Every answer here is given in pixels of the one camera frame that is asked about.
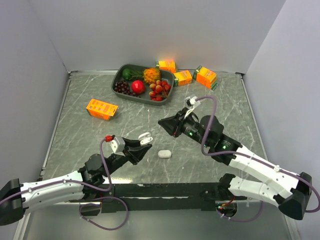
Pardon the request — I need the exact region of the white gold-rimmed charging case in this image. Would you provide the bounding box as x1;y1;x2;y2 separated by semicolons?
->
138;132;153;146

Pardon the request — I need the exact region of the orange box right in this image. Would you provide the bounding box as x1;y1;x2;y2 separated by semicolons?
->
192;65;218;90

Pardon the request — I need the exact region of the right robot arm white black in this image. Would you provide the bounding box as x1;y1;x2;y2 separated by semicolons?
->
158;107;312;220

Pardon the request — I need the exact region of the dark grape bunch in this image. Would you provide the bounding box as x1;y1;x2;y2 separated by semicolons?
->
113;80;139;98

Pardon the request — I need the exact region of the orange box front left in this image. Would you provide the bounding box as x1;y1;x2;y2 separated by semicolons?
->
86;98;118;121

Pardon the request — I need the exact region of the green fruit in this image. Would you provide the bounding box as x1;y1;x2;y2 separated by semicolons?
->
122;68;133;81

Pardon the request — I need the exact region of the red lychee bunch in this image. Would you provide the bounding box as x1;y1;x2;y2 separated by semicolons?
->
149;80;172;102

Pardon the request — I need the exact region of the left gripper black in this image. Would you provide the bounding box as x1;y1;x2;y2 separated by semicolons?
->
102;136;152;177

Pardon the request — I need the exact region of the orange box middle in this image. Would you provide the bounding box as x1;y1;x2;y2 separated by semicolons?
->
173;70;193;87

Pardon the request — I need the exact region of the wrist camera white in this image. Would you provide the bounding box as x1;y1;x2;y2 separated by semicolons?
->
105;135;126;155
184;94;201;119

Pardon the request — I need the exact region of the orange box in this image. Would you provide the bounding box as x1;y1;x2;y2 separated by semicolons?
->
173;70;193;87
155;61;177;74
86;98;118;121
192;65;218;90

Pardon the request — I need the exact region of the red pomegranate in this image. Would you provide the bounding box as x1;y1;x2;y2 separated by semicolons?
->
131;80;146;95

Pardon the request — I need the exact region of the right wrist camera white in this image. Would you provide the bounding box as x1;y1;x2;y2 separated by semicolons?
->
184;94;201;119

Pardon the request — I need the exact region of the aluminium frame left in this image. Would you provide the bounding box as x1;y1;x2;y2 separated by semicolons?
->
13;72;72;240

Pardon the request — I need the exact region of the dark grey fruit tray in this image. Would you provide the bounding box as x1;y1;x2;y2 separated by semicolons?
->
111;64;175;106

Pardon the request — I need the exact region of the orange spiky fruit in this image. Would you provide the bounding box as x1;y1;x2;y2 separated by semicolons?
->
142;68;161;85

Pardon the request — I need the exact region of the orange box back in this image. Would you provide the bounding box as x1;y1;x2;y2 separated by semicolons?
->
155;61;177;74

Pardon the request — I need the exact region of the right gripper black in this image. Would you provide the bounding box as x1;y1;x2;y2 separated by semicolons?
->
158;107;211;148

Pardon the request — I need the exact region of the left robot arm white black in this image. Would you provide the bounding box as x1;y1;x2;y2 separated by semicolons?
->
0;135;153;226

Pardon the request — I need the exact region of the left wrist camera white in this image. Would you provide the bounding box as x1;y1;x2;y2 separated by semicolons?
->
105;135;126;155

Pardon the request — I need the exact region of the green herb sprig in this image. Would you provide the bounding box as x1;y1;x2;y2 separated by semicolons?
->
129;69;144;81

